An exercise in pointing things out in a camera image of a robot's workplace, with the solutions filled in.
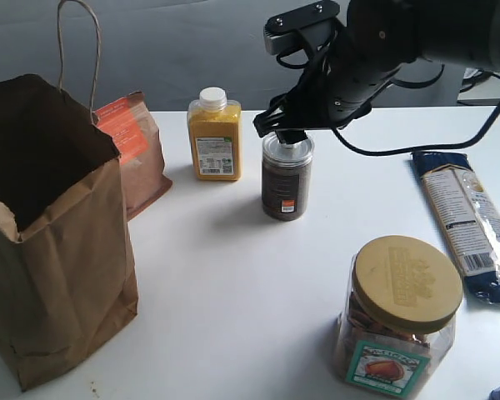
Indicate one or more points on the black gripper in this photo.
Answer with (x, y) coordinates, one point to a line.
(341, 77)

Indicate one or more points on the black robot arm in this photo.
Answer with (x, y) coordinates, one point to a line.
(464, 33)

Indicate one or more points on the brown paper bag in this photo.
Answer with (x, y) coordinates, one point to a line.
(67, 278)

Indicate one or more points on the dark seed clear jar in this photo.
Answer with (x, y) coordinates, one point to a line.
(285, 178)

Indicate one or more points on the yellow grain plastic bottle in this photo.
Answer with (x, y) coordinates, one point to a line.
(214, 129)

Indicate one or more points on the brown pouch orange label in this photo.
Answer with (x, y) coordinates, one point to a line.
(137, 137)

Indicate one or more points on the snack jar tan lid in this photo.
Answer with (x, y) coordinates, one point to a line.
(398, 322)

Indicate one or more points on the blue spaghetti packet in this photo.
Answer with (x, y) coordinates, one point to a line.
(467, 218)

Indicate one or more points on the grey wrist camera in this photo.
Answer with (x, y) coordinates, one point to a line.
(314, 21)

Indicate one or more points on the background desk with cables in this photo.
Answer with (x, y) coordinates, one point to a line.
(479, 88)

